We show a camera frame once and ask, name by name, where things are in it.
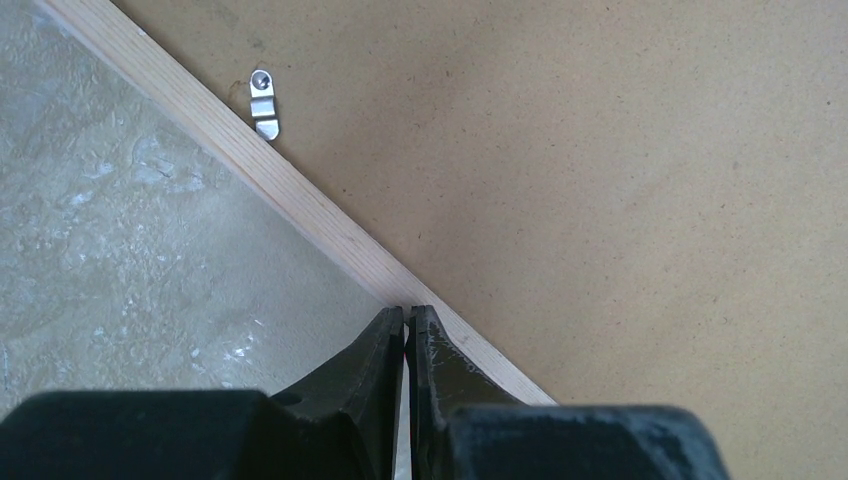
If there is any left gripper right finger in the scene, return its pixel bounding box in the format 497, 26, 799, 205
406, 306, 729, 479

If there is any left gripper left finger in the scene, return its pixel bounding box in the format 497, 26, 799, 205
1, 307, 404, 479

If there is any brown backing board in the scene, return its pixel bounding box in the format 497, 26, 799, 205
120, 1, 847, 479

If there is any white wooden picture frame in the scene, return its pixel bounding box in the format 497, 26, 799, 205
38, 1, 555, 405

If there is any metal turn clip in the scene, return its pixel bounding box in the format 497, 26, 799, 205
249, 69, 281, 142

